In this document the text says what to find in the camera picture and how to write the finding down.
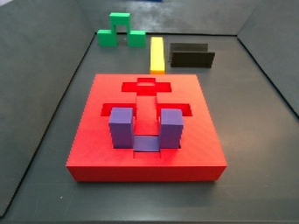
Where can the black angle fixture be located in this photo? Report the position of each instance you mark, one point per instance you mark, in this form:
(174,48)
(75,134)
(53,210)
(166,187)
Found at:
(190,55)

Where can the purple U-shaped block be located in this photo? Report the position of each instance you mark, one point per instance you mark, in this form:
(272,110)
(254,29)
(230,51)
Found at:
(147,133)

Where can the yellow long bar block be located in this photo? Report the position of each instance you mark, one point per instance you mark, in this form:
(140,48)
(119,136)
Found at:
(156,67)

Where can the red slotted base block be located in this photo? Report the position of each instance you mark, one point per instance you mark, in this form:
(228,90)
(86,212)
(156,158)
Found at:
(95,161)

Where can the green stepped arch block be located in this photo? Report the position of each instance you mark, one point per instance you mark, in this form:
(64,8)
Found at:
(120,24)

